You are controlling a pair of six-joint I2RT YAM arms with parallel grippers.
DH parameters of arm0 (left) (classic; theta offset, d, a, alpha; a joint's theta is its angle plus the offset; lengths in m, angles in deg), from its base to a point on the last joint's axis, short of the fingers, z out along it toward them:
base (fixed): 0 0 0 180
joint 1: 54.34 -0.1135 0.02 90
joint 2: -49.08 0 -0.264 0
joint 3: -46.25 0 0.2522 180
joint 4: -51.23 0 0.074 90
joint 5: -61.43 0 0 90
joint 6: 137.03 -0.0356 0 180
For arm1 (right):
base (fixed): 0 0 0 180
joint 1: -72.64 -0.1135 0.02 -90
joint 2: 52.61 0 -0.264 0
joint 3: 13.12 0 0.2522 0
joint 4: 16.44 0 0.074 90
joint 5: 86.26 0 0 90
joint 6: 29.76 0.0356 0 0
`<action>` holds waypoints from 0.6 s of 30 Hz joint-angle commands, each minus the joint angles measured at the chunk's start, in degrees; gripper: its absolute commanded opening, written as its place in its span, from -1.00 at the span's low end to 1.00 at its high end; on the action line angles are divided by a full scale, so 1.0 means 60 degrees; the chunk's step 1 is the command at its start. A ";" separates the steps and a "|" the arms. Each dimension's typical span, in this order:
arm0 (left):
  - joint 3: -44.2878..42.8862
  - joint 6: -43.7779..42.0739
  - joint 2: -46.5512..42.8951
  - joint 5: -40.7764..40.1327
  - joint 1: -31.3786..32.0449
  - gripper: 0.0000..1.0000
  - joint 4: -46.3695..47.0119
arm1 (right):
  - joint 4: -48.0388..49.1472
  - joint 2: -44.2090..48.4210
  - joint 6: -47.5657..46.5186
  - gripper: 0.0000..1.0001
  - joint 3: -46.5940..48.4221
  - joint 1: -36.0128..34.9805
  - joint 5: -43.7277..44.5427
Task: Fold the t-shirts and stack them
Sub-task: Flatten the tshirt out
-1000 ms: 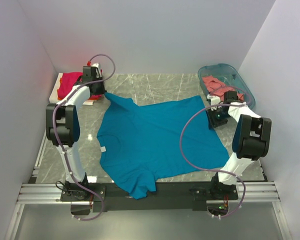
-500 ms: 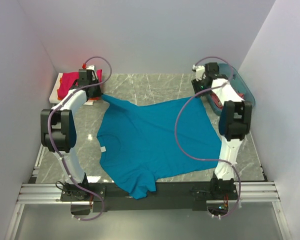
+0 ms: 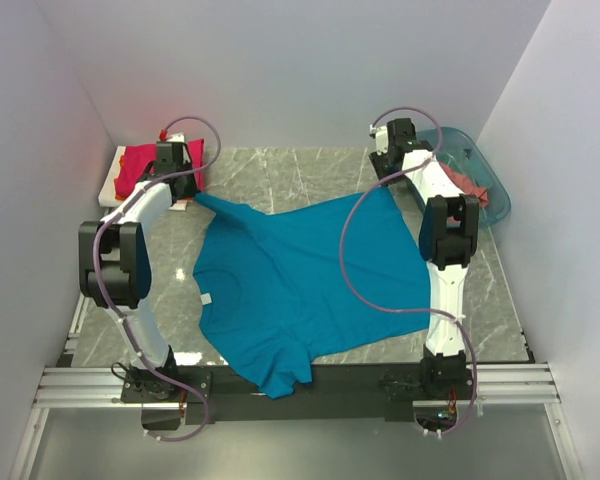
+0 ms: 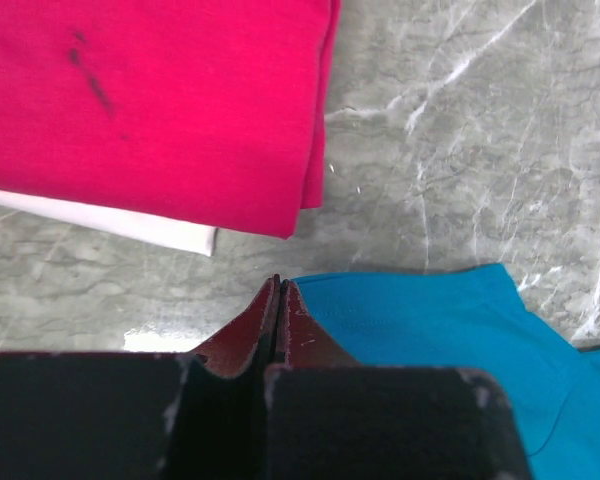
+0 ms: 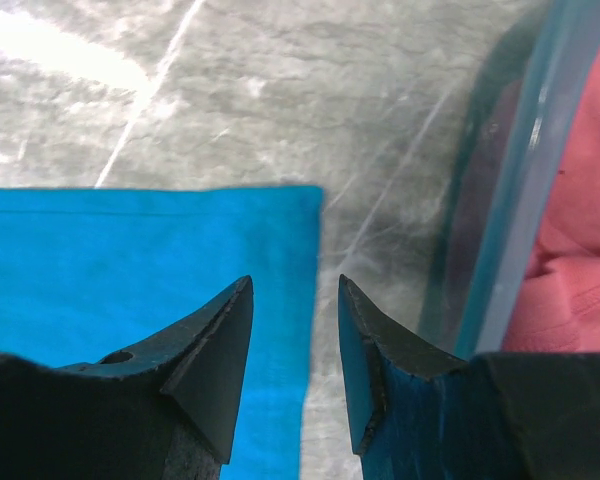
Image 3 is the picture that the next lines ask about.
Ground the blue t-shirt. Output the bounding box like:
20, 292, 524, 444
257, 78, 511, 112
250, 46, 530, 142
193, 189, 430, 398

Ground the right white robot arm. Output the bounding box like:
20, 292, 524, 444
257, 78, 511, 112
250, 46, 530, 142
370, 118, 480, 399

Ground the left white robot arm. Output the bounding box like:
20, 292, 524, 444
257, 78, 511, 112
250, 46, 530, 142
78, 136, 204, 402

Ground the folded magenta t-shirt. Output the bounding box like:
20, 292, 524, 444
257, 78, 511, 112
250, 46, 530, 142
113, 139, 204, 200

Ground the folded white t-shirt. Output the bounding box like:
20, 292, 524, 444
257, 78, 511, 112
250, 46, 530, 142
97, 145, 189, 213

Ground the salmon pink t-shirt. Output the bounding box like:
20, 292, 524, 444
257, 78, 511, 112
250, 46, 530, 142
440, 163, 489, 208

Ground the teal plastic basket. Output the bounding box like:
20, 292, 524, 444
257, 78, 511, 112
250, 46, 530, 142
402, 127, 511, 228

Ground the black base beam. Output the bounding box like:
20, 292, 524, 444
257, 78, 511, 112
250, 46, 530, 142
121, 360, 476, 430

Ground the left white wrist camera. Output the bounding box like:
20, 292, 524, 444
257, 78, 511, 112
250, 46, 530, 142
158, 129, 187, 144

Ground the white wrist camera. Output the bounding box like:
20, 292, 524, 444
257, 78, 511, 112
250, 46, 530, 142
158, 129, 187, 144
369, 125, 389, 154

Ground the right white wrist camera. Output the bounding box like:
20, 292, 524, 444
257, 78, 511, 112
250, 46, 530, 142
369, 125, 389, 154

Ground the aluminium frame rail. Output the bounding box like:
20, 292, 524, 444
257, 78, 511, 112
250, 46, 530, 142
7, 209, 589, 480

